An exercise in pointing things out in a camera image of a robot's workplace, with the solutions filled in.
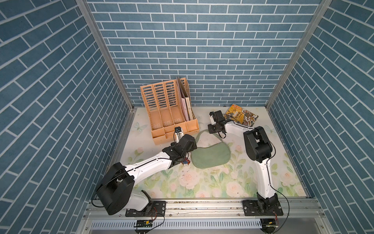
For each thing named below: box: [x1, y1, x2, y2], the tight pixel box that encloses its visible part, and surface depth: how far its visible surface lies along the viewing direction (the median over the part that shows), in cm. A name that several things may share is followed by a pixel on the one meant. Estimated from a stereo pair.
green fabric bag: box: [190, 129, 231, 169], surface depth 93 cm
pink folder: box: [181, 97, 189, 122], surface depth 91 cm
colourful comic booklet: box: [224, 103, 259, 127], surface depth 118 cm
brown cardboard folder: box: [177, 77, 194, 121], surface depth 91 cm
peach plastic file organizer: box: [140, 77, 201, 146], surface depth 104 cm
